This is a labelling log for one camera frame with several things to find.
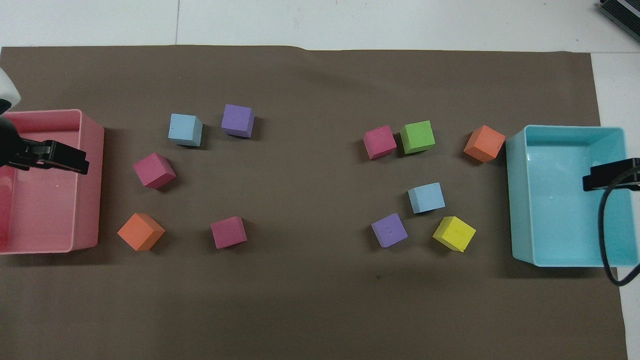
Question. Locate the grey ribbed device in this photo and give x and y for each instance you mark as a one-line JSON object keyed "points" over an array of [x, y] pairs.
{"points": [[622, 11]]}

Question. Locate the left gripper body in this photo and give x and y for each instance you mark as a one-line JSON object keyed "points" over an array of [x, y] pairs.
{"points": [[9, 142]]}

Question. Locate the green foam block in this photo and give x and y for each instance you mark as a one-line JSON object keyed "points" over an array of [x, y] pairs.
{"points": [[417, 136]]}

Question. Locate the light blue foam block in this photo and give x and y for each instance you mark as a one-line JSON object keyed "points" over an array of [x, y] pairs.
{"points": [[426, 197], [184, 129]]}

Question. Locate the orange foam block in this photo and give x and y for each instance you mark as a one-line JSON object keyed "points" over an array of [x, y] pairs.
{"points": [[141, 231], [484, 143]]}

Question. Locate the pink foam block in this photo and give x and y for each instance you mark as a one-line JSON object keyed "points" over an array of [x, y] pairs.
{"points": [[228, 232], [379, 142], [154, 170]]}

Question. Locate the pink plastic bin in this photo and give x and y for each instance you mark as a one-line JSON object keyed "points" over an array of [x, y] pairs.
{"points": [[50, 210]]}

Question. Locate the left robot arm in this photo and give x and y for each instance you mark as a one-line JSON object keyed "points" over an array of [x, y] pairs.
{"points": [[6, 89]]}

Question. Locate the cyan plastic bin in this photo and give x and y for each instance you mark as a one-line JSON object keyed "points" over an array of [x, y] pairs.
{"points": [[555, 220]]}

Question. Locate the yellow foam block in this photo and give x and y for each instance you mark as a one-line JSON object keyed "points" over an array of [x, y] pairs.
{"points": [[454, 233]]}

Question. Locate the purple foam block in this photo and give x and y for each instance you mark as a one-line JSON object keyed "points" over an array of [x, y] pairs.
{"points": [[389, 230], [237, 120]]}

